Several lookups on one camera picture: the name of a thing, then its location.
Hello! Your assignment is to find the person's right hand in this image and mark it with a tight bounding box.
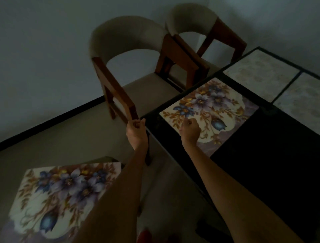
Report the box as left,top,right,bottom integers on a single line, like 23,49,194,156
179,117,202,148

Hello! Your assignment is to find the person's left hand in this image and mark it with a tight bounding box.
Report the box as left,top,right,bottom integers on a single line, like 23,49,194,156
126,118,149,152

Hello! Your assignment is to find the blue-flower placemat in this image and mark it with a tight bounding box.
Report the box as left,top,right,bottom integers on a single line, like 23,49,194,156
159,77,260,158
0,162,122,243

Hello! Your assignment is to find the circle-pattern placemat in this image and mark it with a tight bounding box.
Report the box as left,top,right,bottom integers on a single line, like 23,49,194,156
273,72,320,136
222,49,300,103

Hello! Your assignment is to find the beige cushioned wooden chair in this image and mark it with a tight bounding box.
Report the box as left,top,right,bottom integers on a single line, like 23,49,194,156
89,16,210,166
165,3,247,75

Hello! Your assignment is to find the person's right forearm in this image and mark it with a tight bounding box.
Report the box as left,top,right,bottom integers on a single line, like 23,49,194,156
184,143,304,243

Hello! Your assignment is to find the person's left forearm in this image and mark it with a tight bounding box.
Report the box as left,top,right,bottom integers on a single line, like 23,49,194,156
72,146,149,243

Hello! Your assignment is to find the black dining table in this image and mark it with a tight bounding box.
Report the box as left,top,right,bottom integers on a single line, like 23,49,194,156
140,46,320,243

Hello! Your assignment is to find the person's red garment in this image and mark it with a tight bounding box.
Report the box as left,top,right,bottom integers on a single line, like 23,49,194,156
137,229,155,243

